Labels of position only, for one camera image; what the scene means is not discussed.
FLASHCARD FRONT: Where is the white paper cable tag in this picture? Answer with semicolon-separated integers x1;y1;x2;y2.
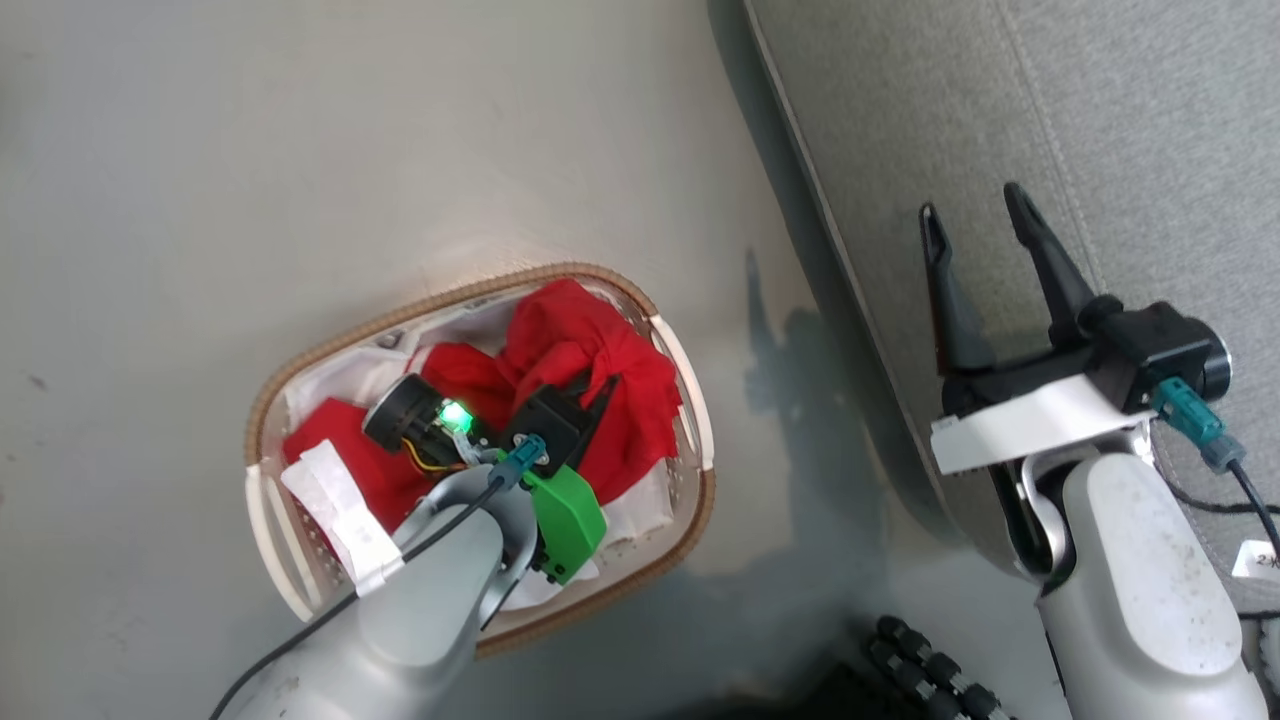
281;439;407;598
1231;539;1280;582

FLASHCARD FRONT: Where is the teal left camera connector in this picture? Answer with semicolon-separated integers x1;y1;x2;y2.
494;434;549;492

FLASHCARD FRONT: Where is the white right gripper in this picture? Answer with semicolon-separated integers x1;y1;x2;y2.
919;181;1157;477

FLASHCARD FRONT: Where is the black ribbed hose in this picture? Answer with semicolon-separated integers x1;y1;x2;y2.
864;614;1013;720
1240;610;1280;720

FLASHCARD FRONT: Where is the teal camera connector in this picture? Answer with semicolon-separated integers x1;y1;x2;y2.
494;434;549;492
1150;377;1248;473

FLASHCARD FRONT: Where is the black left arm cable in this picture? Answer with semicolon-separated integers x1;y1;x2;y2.
208;478;506;720

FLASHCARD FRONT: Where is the white paper left cable tag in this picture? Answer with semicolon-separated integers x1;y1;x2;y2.
281;439;407;598

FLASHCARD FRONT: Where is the thin black cable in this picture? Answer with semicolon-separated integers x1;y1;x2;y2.
1163;478;1280;518

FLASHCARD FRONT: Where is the woven rim laundry basket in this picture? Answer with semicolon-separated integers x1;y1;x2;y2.
243;262;717;659

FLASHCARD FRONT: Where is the red sports jersey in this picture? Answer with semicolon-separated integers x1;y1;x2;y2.
283;278;685;537

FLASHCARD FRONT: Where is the black right camera cable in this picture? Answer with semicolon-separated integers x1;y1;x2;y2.
1226;458;1280;563

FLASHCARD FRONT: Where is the grey fabric sofa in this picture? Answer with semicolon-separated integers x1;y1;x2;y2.
742;0;1280;720

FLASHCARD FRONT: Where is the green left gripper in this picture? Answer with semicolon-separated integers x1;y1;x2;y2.
497;373;620;587

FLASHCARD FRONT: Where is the white basket liner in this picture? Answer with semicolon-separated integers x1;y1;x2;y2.
283;293;683;613

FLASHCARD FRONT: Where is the white paper right cable tag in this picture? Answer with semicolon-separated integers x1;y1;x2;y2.
1231;539;1280;582

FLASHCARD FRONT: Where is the teal right camera connector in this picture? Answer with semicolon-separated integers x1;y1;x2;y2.
1150;377;1248;473

